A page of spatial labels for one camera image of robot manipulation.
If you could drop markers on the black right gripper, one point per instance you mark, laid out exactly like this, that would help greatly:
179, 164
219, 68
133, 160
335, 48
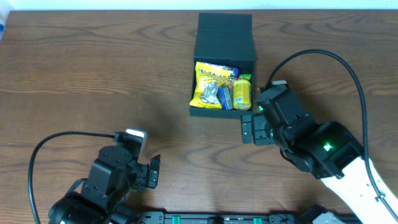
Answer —
258, 131

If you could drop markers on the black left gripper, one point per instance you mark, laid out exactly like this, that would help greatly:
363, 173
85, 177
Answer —
152, 175

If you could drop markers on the yellow round jar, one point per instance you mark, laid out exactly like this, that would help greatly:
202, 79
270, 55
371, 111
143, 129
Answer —
242, 95

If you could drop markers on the small blue box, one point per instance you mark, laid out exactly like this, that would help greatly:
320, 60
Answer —
225, 99

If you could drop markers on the colourful Haribo gummy bag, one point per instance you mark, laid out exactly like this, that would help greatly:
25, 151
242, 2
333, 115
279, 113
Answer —
231, 79

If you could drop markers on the dark blue chocolate bar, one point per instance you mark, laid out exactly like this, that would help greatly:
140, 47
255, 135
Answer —
233, 71

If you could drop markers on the yellow sunflower seed bag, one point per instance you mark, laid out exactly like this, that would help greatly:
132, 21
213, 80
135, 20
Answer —
209, 78

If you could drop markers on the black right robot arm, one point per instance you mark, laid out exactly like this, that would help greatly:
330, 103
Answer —
331, 154

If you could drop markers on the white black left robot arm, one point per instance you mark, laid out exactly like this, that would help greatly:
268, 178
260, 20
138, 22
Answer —
100, 198

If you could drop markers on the black open gift box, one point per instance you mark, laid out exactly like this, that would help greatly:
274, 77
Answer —
226, 39

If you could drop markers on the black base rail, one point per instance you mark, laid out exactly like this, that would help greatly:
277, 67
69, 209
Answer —
217, 218

